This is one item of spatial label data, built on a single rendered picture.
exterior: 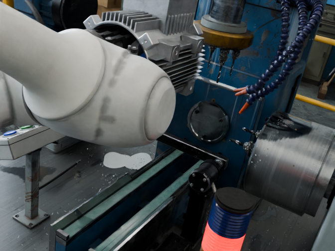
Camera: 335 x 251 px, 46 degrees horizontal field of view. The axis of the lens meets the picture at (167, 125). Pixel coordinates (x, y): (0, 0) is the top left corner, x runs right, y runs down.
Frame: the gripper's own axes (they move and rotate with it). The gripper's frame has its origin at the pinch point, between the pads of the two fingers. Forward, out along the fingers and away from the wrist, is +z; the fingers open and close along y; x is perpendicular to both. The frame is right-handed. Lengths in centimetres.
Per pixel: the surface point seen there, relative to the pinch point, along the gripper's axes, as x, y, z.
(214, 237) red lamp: 18.7, -29.5, -23.5
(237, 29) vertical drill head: 6.2, -5.5, 35.4
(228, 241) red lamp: 18.5, -31.6, -23.2
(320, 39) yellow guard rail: 61, 3, 242
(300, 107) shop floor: 179, 19, 372
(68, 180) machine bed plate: 58, 29, 7
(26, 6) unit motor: 13, 62, 23
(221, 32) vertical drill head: 7.0, -2.6, 32.1
